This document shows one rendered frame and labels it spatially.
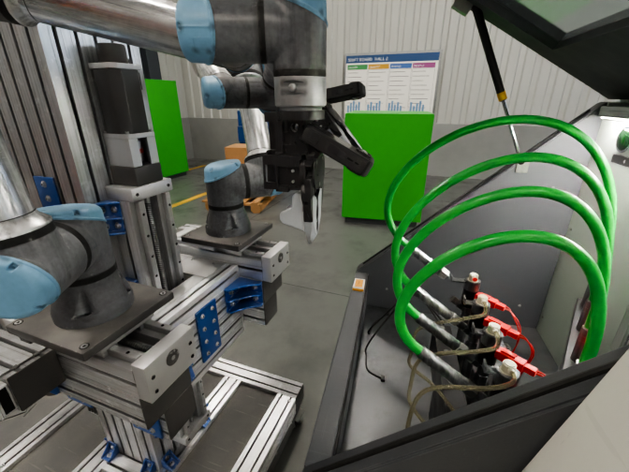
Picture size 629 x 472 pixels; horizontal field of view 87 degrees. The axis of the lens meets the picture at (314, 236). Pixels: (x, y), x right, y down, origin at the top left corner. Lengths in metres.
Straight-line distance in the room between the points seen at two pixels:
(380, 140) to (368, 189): 0.57
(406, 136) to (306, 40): 3.47
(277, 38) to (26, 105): 0.69
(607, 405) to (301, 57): 0.48
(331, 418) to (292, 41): 0.58
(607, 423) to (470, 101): 6.84
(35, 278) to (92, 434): 1.23
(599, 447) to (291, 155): 0.45
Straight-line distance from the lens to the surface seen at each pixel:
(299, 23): 0.49
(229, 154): 5.19
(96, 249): 0.75
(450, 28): 7.18
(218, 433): 1.60
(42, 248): 0.64
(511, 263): 1.08
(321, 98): 0.50
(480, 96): 7.14
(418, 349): 0.49
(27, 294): 0.64
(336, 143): 0.49
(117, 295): 0.81
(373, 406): 0.83
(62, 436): 1.85
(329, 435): 0.63
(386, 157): 3.95
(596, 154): 0.69
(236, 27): 0.49
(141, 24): 0.65
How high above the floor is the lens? 1.46
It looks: 23 degrees down
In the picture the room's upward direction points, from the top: straight up
